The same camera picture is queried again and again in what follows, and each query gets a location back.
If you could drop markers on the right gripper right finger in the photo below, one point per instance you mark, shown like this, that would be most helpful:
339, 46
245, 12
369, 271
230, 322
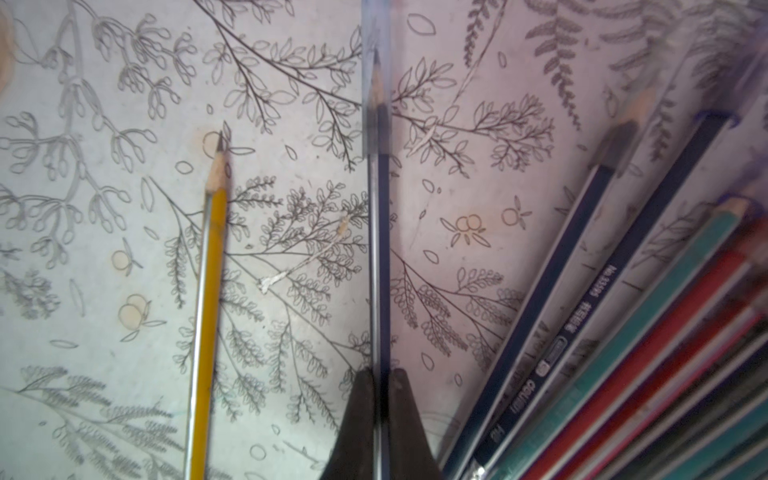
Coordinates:
410, 453

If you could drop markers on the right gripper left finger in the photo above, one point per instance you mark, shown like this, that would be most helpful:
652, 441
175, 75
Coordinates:
352, 455

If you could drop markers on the yellow pencil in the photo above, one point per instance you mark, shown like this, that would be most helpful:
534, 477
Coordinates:
203, 348

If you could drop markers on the red pencil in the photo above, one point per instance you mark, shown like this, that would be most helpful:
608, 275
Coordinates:
732, 266

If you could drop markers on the teal green pencil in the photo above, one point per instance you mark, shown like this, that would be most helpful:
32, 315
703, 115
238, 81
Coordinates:
722, 222

